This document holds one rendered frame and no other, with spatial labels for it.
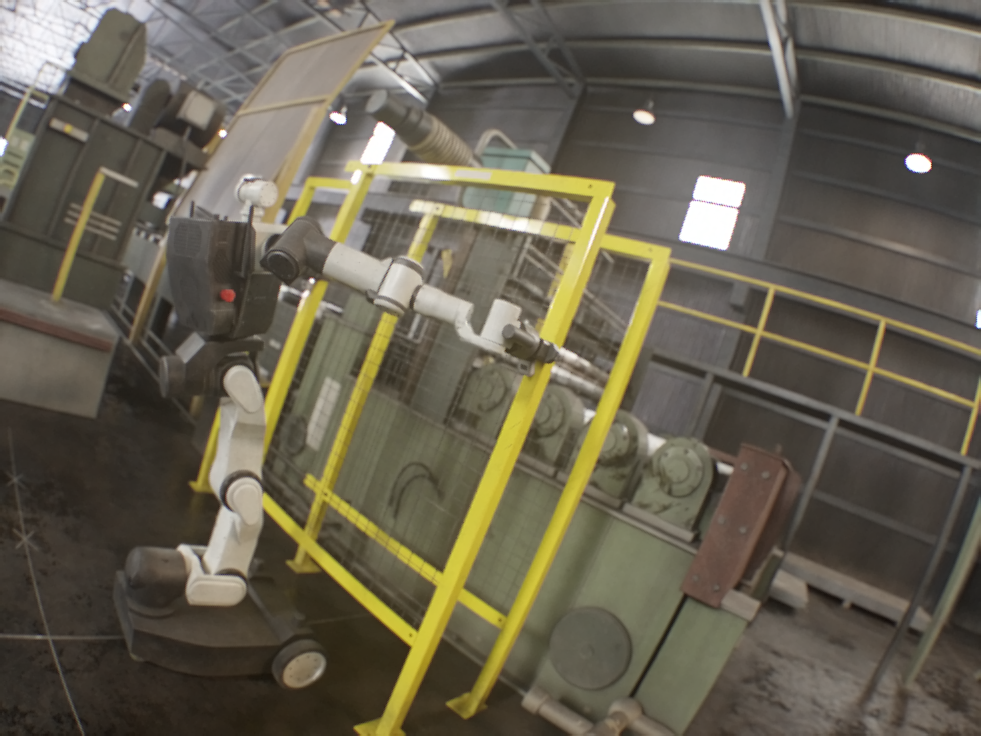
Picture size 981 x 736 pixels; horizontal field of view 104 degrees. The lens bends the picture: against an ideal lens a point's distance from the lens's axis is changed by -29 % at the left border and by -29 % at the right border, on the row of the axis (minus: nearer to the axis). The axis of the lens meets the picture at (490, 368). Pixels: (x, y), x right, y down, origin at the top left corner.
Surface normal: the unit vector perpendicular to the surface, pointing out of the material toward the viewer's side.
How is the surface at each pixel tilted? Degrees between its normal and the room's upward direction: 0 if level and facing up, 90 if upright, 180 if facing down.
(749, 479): 90
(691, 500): 90
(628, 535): 90
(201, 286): 121
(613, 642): 89
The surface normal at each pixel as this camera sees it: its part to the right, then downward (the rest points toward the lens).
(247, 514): 0.68, 0.27
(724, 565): -0.54, -0.22
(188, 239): -0.40, 0.14
